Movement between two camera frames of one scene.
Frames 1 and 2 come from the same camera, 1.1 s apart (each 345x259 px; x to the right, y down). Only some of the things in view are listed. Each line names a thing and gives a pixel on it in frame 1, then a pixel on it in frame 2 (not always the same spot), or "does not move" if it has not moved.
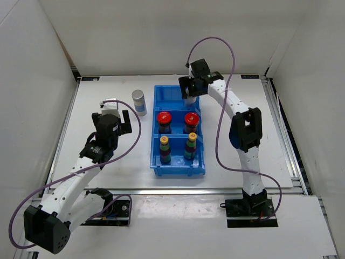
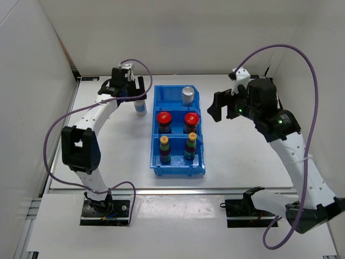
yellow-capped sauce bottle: (191, 148) does not move
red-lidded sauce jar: (191, 122) does not move
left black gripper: (125, 127) → (137, 92)
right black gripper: (185, 82) → (221, 100)
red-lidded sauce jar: (164, 120) does not move
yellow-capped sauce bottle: (165, 154) does not move
